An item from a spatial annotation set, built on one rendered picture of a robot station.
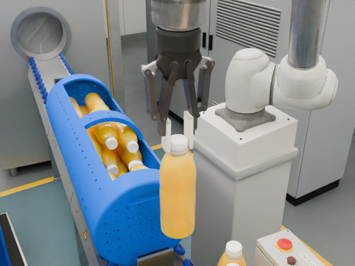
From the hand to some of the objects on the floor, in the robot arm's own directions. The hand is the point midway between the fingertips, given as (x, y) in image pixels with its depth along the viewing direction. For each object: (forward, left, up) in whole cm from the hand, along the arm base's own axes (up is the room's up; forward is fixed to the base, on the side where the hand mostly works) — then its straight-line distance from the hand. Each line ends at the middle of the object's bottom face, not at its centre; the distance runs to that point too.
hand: (177, 133), depth 76 cm
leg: (+4, -209, -156) cm, 261 cm away
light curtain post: (-32, -152, -156) cm, 221 cm away
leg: (+11, -111, -151) cm, 188 cm away
